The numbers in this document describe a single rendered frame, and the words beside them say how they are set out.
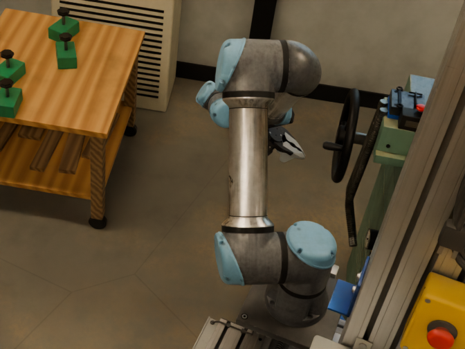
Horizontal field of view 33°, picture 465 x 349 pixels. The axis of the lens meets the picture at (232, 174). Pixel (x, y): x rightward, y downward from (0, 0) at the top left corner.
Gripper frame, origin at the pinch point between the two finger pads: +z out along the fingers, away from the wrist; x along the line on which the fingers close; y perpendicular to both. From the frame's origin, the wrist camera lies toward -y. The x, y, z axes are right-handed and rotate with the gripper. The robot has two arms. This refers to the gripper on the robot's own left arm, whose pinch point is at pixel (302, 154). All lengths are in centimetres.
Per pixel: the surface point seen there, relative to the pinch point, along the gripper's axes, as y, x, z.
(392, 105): -27.7, -4.5, 8.5
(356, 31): 24, -137, 37
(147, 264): 93, -14, 1
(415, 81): -24.1, -33.1, 22.1
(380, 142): -18.6, 0.3, 12.8
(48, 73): 71, -49, -67
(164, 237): 91, -29, 4
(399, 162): -18.5, 2.3, 20.5
